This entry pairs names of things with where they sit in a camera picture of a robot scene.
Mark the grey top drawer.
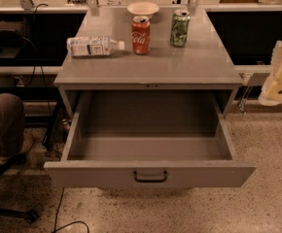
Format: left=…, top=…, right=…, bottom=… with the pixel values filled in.
left=45, top=90, right=256, bottom=188

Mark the grey metal drawer cabinet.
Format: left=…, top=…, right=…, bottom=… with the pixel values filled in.
left=54, top=6, right=242, bottom=111

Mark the green soda can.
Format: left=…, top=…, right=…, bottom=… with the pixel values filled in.
left=170, top=9, right=191, bottom=48

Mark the red cola can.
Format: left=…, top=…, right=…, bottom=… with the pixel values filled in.
left=131, top=16, right=150, bottom=54

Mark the white paper bowl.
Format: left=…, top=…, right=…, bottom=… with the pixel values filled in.
left=127, top=2, right=159, bottom=18

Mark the clear plastic water bottle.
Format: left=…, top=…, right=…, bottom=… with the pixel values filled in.
left=66, top=36, right=125, bottom=57

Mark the tan shoe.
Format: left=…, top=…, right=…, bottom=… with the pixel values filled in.
left=0, top=132, right=35, bottom=165

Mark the black chair base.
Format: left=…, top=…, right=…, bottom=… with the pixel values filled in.
left=0, top=153, right=40, bottom=225

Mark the black top drawer handle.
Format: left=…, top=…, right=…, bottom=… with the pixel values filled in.
left=133, top=171, right=168, bottom=183

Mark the black hanging cable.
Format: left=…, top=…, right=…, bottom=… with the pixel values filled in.
left=21, top=3, right=53, bottom=115

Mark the black floor cable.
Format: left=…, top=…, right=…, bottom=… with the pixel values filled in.
left=51, top=187, right=90, bottom=233

